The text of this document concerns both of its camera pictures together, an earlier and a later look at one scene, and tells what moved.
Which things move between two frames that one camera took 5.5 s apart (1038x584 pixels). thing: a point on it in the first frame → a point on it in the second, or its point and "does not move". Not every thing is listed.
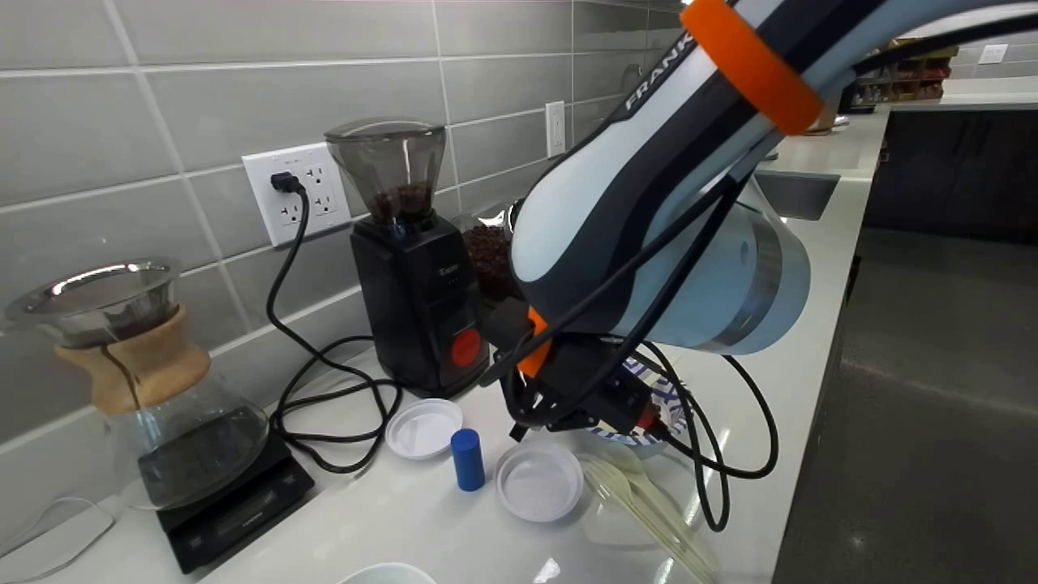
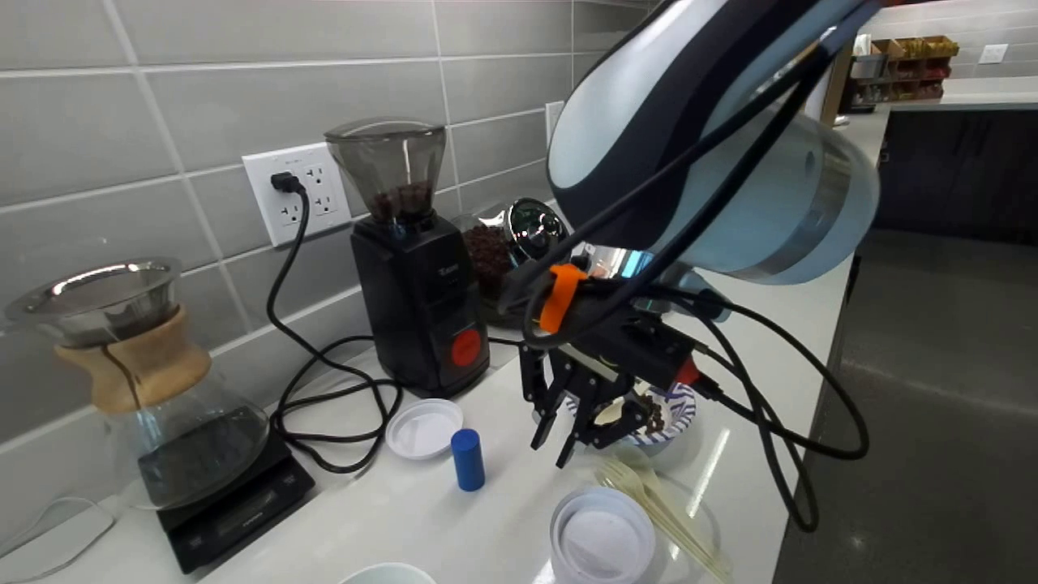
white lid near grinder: x=424 y=427 does not move
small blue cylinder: x=467 y=458 does not move
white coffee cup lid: x=538 y=485 → x=601 y=535
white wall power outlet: x=316 y=174 does not move
